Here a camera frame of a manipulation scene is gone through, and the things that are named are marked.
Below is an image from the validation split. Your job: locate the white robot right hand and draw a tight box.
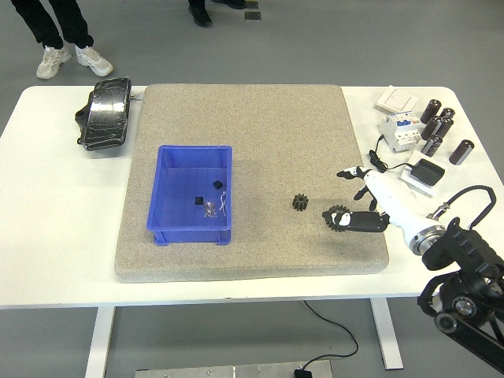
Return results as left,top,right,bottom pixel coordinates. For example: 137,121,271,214
321,166,430,247

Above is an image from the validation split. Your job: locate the large black gear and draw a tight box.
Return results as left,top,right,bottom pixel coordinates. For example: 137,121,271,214
324,204,350,232

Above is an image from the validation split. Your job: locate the blue plastic box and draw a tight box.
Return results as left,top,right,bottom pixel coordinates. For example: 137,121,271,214
146,144,234,246

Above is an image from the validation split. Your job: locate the black power adapter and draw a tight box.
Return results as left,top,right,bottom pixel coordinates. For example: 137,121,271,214
409,158,447,187

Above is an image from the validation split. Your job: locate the white circuit breaker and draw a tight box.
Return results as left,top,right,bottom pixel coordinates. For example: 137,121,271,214
379,110,428,154

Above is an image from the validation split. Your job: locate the white table leg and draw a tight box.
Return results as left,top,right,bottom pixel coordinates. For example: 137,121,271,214
84,306,117,378
369,299,405,370

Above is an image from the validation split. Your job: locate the grey-brown mat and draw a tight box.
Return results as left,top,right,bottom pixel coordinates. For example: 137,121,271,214
113,83,390,284

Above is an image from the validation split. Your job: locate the metal floor plate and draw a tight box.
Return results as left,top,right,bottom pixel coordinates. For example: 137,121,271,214
135,358,334,378

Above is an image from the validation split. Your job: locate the black film-wrapped device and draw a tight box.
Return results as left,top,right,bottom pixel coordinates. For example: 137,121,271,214
74,76,134,153

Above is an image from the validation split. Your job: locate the black adapter cord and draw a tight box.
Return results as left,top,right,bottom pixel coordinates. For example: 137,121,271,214
369,135,414,172

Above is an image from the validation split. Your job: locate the white wall switch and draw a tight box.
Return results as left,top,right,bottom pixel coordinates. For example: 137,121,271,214
375,84,421,113

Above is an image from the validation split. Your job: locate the black floor cable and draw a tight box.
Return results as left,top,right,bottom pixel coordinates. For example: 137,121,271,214
301,301,359,371

